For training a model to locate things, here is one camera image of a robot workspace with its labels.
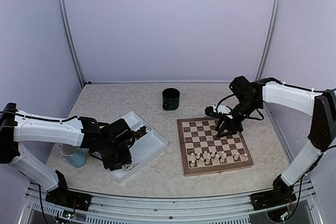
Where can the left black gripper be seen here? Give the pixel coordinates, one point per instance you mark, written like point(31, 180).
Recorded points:
point(126, 159)

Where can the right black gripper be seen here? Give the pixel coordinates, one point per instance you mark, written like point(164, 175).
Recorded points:
point(230, 125)

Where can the white plastic tray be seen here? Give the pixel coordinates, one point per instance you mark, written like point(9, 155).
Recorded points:
point(144, 150)

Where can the wooden chess board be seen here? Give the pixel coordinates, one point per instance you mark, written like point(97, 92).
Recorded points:
point(197, 135)

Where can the white chess piece tall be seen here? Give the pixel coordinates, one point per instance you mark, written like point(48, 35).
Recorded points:
point(216, 159)

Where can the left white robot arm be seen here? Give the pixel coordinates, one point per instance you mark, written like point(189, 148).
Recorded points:
point(18, 127)

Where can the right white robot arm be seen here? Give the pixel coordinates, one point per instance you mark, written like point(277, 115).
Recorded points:
point(313, 111)

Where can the dark chess pieces pile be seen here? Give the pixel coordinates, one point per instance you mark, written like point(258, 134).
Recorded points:
point(140, 132)

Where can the white chess pieces pile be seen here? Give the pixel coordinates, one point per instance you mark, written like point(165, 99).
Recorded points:
point(128, 167)

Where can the light blue pitcher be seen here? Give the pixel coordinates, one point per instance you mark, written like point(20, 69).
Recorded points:
point(74, 155)

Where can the dark green cup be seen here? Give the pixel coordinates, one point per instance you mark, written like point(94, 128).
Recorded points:
point(170, 99)

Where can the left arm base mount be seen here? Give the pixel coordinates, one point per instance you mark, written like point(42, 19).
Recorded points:
point(69, 199)

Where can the aluminium front rail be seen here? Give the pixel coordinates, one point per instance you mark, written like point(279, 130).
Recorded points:
point(106, 208)

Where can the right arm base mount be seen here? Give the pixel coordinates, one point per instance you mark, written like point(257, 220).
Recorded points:
point(268, 199)

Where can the right aluminium frame post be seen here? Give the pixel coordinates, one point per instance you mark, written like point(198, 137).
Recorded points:
point(270, 33)

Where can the aluminium frame post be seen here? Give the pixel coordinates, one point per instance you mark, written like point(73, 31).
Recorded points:
point(270, 33)
point(70, 42)

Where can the left aluminium frame post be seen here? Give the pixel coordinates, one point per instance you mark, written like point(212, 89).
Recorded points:
point(70, 42)

